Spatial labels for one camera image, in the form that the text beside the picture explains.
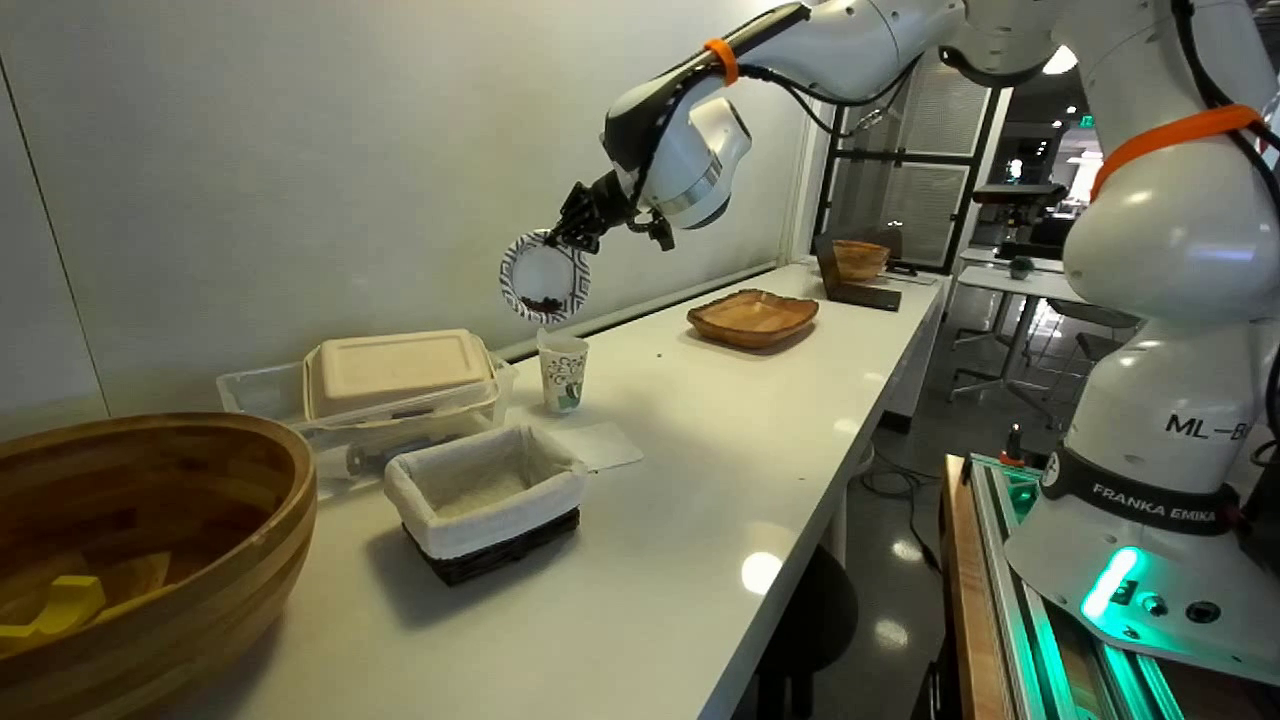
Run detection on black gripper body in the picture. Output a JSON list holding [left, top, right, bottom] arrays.
[[554, 174, 678, 253]]

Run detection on blue patterned paper bowl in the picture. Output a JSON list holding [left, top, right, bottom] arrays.
[[502, 231, 587, 326]]

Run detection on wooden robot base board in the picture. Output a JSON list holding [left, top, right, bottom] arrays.
[[945, 458, 1015, 720]]

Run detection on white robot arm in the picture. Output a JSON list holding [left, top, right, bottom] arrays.
[[554, 0, 1280, 684]]

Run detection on patterned paper cup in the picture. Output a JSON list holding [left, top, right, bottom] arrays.
[[538, 331, 587, 415]]

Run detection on large round wooden bowl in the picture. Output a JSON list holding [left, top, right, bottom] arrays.
[[0, 411, 317, 720]]

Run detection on yellow object in bowl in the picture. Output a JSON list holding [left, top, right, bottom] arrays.
[[0, 576, 108, 658]]

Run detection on rectangular wooden tray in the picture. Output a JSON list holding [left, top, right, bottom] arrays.
[[687, 288, 819, 352]]

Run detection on white paper napkin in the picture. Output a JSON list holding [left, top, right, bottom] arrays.
[[567, 425, 646, 472]]

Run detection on beige takeout container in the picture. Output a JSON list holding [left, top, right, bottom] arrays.
[[302, 329, 492, 422]]

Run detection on white fabric lined basket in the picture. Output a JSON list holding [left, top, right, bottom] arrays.
[[386, 425, 587, 586]]

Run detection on black framed glass partition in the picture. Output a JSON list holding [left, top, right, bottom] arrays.
[[811, 53, 1002, 274]]

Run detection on clear plastic bin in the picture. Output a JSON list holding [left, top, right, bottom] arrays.
[[215, 357, 511, 484]]

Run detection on white background table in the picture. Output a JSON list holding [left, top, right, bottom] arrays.
[[959, 265, 1081, 306]]

